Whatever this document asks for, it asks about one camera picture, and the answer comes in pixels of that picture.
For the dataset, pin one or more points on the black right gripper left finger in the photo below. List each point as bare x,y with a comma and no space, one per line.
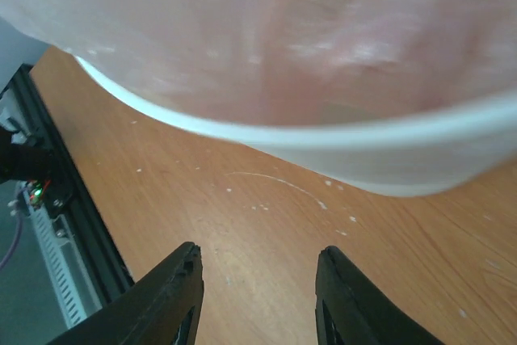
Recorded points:
161,308

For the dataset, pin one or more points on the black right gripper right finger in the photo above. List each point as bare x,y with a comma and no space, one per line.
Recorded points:
350,309

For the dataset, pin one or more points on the white plastic trash bin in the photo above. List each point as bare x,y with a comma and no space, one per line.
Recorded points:
412,156

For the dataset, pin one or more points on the pink translucent plastic trash bag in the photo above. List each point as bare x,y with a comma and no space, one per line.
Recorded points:
286,62

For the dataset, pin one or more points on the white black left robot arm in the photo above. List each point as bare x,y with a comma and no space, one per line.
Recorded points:
23,162

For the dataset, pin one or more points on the green lit circuit board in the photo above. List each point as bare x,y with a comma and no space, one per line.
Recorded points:
36,191

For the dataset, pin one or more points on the light blue slotted cable duct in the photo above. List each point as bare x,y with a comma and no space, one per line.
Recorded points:
74,289

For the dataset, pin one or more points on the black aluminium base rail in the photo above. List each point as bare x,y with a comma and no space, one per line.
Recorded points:
67,193

